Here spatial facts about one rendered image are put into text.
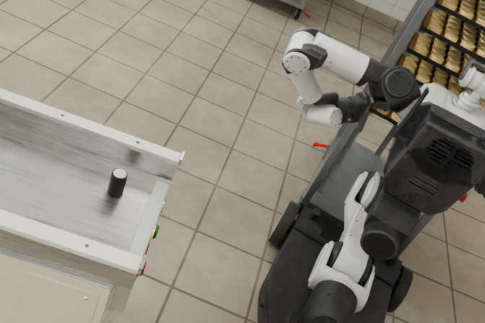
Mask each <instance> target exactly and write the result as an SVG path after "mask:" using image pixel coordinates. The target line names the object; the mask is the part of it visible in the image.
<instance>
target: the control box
mask: <svg viewBox="0 0 485 323"><path fill-rule="evenodd" d="M168 190H169V185H168V184H166V183H163V182H160V181H156V183H155V185H154V188H153V191H152V194H151V195H150V197H149V200H148V203H147V206H146V208H145V210H144V213H143V215H142V217H141V220H140V222H139V225H138V227H137V230H136V233H135V234H134V237H133V240H132V242H131V245H130V247H129V249H128V252H129V253H131V254H134V255H138V256H140V257H144V255H146V253H147V250H148V248H149V243H150V242H151V239H152V236H153V233H154V230H155V228H156V225H157V219H158V218H159V215H160V214H161V212H162V209H163V206H164V204H165V201H166V198H167V197H166V195H167V192H168ZM130 293H131V290H130V289H127V288H124V287H121V286H117V285H116V288H115V290H114V292H113V296H112V298H111V301H110V305H109V307H108V308H109V309H113V310H116V311H119V312H123V311H124V309H125V308H126V303H127V300H128V297H129V295H130Z"/></svg>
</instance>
